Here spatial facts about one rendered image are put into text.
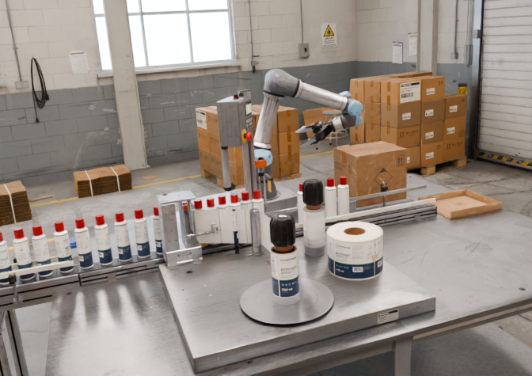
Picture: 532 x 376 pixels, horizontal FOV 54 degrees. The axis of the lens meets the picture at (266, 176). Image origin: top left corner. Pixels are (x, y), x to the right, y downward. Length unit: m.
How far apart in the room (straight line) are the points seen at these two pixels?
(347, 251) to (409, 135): 4.30
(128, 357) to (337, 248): 0.77
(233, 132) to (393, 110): 3.92
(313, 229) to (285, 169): 3.98
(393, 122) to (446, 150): 0.90
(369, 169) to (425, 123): 3.59
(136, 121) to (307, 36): 3.04
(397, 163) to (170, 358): 1.60
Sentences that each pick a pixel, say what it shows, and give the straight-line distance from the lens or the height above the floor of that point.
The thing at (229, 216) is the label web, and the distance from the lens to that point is 2.10.
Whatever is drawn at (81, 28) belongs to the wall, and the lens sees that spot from 7.43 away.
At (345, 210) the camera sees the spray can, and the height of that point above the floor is 0.93.
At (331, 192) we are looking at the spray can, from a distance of 2.36.
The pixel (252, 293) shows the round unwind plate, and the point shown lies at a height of 0.89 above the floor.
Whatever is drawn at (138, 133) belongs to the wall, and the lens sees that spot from 7.58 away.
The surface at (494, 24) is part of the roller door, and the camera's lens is 6.93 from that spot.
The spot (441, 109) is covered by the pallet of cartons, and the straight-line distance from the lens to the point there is 6.36.
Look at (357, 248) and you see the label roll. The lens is 1.83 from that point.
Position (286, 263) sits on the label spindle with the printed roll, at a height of 1.03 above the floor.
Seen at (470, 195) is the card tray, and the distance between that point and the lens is 2.96.
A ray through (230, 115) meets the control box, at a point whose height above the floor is 1.42.
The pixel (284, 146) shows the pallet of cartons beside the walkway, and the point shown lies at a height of 0.49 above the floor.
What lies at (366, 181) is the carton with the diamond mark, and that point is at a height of 0.98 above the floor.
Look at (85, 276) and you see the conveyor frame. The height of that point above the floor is 0.86.
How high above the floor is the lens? 1.73
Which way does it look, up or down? 15 degrees down
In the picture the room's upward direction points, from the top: 4 degrees counter-clockwise
